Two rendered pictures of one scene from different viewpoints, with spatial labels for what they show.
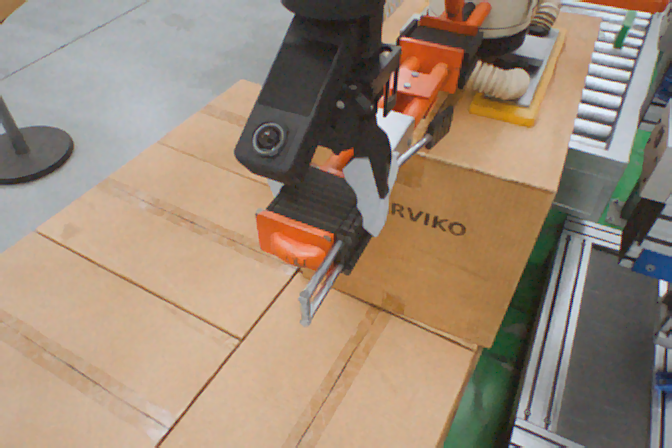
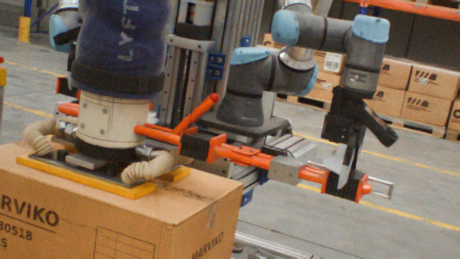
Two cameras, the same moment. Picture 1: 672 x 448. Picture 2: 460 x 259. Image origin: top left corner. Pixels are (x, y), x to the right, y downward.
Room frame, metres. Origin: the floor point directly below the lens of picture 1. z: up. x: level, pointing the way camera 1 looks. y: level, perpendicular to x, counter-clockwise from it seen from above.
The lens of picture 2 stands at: (0.72, 1.30, 1.45)
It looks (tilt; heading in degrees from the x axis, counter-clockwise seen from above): 15 degrees down; 263
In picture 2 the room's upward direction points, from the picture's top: 10 degrees clockwise
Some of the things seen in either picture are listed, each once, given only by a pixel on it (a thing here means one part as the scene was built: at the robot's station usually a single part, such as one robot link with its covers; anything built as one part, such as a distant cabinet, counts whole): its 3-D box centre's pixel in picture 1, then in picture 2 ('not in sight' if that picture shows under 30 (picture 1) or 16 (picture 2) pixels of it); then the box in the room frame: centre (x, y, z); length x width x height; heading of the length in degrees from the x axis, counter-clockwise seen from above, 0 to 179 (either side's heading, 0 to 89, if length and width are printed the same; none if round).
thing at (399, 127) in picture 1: (376, 143); (287, 170); (0.46, -0.05, 1.07); 0.07 x 0.07 x 0.04; 64
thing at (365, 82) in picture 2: not in sight; (359, 80); (0.35, 0.00, 1.30); 0.08 x 0.08 x 0.05
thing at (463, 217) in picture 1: (449, 149); (100, 241); (0.87, -0.25, 0.75); 0.60 x 0.40 x 0.40; 155
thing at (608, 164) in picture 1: (487, 129); not in sight; (1.19, -0.43, 0.58); 0.70 x 0.03 x 0.06; 60
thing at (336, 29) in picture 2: not in sight; (346, 37); (0.37, -0.10, 1.37); 0.11 x 0.11 x 0.08; 4
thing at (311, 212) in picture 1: (314, 215); (344, 183); (0.34, 0.02, 1.07); 0.08 x 0.07 x 0.05; 154
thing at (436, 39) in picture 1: (437, 53); (202, 144); (0.65, -0.14, 1.07); 0.10 x 0.08 x 0.06; 64
